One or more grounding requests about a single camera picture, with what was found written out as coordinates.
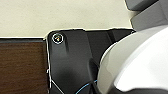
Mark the white bowl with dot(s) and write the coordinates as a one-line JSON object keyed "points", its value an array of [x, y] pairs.
{"points": [[133, 63]]}

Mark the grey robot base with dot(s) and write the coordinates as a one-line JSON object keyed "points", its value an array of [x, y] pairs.
{"points": [[73, 60]]}

